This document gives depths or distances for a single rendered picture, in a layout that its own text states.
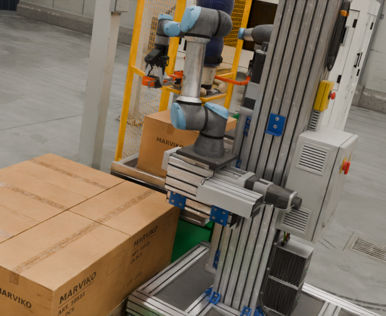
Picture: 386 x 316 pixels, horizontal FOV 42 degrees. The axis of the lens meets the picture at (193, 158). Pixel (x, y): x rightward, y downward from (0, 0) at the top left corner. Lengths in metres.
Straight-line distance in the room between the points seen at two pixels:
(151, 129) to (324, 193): 1.28
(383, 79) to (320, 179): 9.29
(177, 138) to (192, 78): 0.91
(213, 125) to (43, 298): 1.02
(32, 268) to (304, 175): 1.24
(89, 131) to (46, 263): 2.11
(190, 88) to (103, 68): 1.90
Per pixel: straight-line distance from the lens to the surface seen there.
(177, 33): 2.60
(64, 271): 2.22
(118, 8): 3.97
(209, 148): 2.30
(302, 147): 2.28
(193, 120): 2.23
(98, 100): 4.11
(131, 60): 4.51
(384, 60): 11.50
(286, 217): 2.39
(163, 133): 3.12
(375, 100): 11.42
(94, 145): 4.21
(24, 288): 2.21
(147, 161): 3.22
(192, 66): 2.22
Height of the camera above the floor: 1.75
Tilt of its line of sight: 18 degrees down
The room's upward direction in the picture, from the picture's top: 11 degrees clockwise
